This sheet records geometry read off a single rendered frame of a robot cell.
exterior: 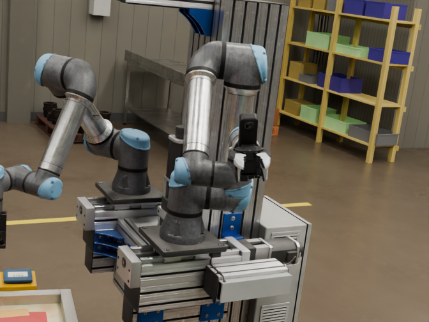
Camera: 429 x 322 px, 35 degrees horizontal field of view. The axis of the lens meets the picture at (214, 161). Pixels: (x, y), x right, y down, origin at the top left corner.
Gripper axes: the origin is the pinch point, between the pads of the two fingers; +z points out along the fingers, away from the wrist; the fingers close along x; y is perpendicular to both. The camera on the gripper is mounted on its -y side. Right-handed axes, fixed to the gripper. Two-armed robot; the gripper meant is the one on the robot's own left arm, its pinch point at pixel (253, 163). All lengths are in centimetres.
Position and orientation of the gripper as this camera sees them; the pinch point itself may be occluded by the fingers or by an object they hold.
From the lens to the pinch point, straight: 158.4
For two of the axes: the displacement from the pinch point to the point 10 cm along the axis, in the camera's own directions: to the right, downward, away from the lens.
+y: 0.3, 9.6, 2.6
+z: 0.4, 2.6, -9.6
